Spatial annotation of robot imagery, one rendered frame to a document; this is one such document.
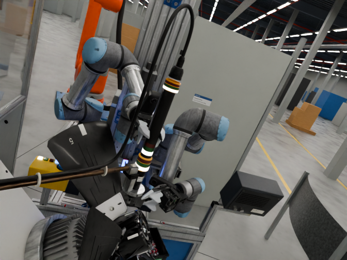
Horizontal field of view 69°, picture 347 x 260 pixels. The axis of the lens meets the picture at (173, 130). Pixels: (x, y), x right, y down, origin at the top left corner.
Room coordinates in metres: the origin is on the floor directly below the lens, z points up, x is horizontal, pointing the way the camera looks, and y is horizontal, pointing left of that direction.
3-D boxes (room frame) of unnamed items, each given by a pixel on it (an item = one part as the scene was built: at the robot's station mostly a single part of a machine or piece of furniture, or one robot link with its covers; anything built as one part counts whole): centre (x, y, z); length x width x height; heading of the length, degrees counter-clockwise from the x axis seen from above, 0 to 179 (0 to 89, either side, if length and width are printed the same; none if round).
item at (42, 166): (0.95, 0.44, 1.02); 0.16 x 0.10 x 0.11; 107
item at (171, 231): (1.06, 0.06, 0.82); 0.90 x 0.04 x 0.08; 107
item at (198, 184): (1.03, -0.18, 1.17); 0.11 x 0.08 x 0.09; 144
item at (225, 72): (2.69, -0.33, 1.10); 1.21 x 0.05 x 2.20; 107
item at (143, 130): (0.69, 0.08, 1.46); 0.09 x 0.03 x 0.06; 18
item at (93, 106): (1.38, 0.49, 1.20); 0.13 x 0.12 x 0.14; 138
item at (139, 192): (0.68, 0.05, 1.33); 0.09 x 0.07 x 0.10; 142
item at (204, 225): (1.19, -0.35, 0.96); 0.03 x 0.03 x 0.20; 17
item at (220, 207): (1.22, -0.45, 1.04); 0.24 x 0.03 x 0.03; 107
